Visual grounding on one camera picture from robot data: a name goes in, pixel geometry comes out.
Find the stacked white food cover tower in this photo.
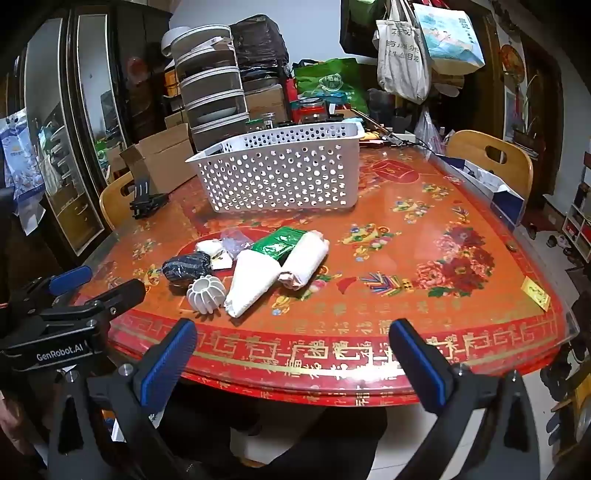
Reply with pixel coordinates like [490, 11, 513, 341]
[173, 24, 250, 151]

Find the black phone holder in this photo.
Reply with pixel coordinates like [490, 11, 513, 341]
[129, 172, 171, 219]

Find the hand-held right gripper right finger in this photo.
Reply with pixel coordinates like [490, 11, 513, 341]
[389, 318, 555, 480]

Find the shelf of boxes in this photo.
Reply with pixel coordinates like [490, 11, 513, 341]
[561, 152, 591, 264]

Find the blue and white plastic bag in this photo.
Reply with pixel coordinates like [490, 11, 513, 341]
[0, 108, 47, 236]

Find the dark mirrored cabinet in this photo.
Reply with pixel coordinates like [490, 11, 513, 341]
[18, 4, 134, 254]

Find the white perforated plastic basket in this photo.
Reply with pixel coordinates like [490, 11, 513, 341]
[185, 122, 365, 214]

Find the wooden chair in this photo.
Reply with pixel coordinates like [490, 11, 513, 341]
[99, 171, 139, 232]
[445, 130, 534, 199]

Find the open cardboard box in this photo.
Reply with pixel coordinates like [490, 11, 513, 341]
[120, 123, 199, 195]

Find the beige canvas tote bag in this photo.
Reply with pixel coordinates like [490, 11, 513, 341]
[373, 0, 432, 104]

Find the yellow card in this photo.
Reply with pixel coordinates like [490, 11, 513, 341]
[521, 277, 551, 311]

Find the white foam fruit net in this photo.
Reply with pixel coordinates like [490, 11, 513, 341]
[187, 274, 227, 315]

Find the clear hanging plastic bag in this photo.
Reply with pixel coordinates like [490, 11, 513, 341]
[416, 108, 446, 148]

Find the round red wall ornament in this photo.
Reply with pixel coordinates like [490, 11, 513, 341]
[501, 44, 527, 81]

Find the blue printed tote bag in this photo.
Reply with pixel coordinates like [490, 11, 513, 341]
[412, 2, 485, 75]

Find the red floral tablecloth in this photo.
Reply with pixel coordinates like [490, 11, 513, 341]
[76, 138, 566, 407]

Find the blue and white box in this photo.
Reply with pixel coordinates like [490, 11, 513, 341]
[436, 154, 525, 227]

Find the black hanging bag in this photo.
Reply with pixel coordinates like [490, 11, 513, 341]
[339, 0, 384, 58]

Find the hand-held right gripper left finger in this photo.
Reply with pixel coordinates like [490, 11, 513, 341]
[46, 318, 204, 480]

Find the brown cardboard carton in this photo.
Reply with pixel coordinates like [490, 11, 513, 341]
[245, 85, 289, 123]

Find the black plastic bag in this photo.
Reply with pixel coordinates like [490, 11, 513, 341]
[229, 14, 289, 65]

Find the large white packet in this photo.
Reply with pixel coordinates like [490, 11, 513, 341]
[224, 249, 281, 318]

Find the small white packet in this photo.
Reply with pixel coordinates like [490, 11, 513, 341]
[194, 239, 234, 271]

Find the green shopping bag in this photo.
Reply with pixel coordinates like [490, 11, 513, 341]
[294, 58, 370, 114]

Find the pickle jar with red label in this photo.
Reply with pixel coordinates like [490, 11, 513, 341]
[295, 96, 326, 125]

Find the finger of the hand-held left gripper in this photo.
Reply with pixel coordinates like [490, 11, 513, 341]
[41, 278, 147, 325]
[8, 265, 94, 315]

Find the green packet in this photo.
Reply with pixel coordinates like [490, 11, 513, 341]
[252, 226, 308, 264]

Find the dark patterned pouch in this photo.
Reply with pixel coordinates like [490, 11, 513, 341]
[161, 253, 212, 283]

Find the white round device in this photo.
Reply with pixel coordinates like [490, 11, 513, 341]
[161, 26, 190, 56]

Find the clear plastic zip bag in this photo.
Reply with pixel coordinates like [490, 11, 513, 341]
[219, 228, 254, 254]

